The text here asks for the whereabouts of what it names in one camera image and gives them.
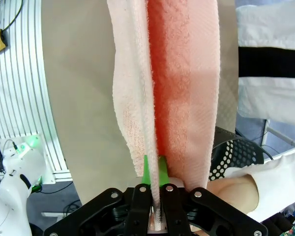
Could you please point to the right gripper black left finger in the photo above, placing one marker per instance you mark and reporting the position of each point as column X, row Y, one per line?
column 140, row 211

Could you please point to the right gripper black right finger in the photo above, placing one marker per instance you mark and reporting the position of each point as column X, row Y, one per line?
column 174, row 211

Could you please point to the pink terry towel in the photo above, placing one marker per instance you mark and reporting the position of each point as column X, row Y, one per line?
column 186, row 73

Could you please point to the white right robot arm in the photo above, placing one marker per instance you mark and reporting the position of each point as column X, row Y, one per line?
column 12, row 191

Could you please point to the person's left forearm white sleeve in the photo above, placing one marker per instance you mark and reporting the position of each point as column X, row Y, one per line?
column 280, row 182

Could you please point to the person's left hand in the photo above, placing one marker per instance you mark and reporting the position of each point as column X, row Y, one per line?
column 236, row 191

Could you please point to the dark perforated plastic basket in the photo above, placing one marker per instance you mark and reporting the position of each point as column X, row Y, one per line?
column 241, row 155

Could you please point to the person in white shirt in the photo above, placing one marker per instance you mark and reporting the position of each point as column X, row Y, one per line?
column 273, row 103

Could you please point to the aluminium slatted base plate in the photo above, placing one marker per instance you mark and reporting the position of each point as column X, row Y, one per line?
column 19, row 86

